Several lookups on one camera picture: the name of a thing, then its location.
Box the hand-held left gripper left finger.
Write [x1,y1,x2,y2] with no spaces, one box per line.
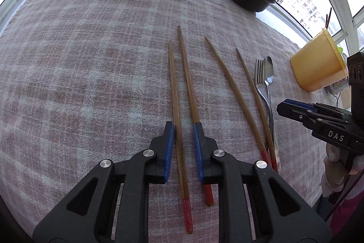
[33,121,175,243]

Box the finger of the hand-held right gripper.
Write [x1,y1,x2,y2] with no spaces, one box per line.
[285,99,351,118]
[277,102,350,130]

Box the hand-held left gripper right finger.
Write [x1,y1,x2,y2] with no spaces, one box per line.
[193,123,333,243]

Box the yellow plastic utensil container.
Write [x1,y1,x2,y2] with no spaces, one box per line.
[290,27,349,93]

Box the metal spoon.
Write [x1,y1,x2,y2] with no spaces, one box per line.
[262,56,282,173]

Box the metal fork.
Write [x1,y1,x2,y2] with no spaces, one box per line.
[254,59,278,152]

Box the person's right hand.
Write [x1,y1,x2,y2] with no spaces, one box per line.
[321,143,358,198]

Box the white floral rice cooker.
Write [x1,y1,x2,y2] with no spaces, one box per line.
[326,76,350,97]

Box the pink checked woven cloth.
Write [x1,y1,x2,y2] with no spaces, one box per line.
[0,0,332,243]

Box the pink clothing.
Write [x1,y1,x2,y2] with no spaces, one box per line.
[327,189,364,235]

